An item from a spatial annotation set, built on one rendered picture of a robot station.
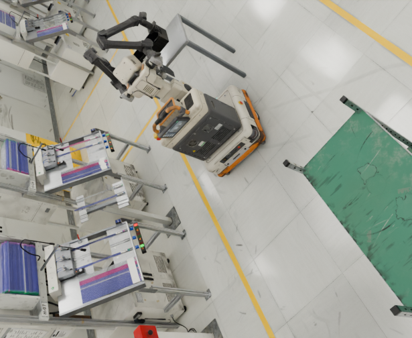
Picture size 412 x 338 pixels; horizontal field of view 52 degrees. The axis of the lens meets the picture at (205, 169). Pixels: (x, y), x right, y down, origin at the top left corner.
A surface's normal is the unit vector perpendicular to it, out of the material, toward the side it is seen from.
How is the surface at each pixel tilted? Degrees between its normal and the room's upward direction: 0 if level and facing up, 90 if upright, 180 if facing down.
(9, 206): 90
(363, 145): 0
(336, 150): 0
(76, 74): 90
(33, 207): 90
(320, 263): 0
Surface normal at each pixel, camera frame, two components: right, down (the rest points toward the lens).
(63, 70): 0.34, 0.65
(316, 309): -0.74, -0.26
